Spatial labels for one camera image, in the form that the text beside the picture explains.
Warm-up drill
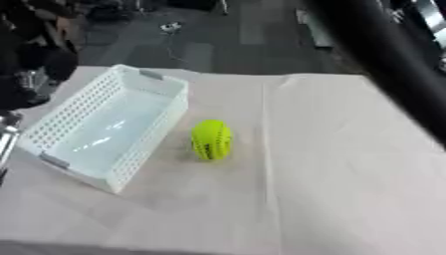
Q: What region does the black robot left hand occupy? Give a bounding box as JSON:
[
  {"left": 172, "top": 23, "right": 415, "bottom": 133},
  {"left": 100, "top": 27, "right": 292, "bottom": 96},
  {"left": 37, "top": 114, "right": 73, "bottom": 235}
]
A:
[{"left": 0, "top": 19, "right": 81, "bottom": 112}]

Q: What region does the white perforated plastic basket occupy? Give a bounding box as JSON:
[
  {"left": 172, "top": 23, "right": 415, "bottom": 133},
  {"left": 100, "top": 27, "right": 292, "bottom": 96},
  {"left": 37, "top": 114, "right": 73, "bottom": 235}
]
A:
[{"left": 15, "top": 64, "right": 192, "bottom": 195}]

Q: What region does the white power strip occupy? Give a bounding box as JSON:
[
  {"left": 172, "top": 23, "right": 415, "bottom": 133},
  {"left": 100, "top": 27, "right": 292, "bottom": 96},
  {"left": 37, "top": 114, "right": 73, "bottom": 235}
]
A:
[{"left": 158, "top": 21, "right": 185, "bottom": 34}]

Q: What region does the yellow-green ribbed toy ball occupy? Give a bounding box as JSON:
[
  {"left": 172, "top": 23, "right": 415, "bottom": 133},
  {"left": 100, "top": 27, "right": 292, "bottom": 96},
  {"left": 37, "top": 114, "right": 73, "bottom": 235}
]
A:
[{"left": 189, "top": 119, "right": 236, "bottom": 161}]

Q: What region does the thin grey cable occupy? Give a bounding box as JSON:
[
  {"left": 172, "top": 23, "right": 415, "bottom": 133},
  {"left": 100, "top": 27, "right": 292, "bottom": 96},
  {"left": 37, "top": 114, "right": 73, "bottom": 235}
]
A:
[{"left": 165, "top": 32, "right": 192, "bottom": 64}]

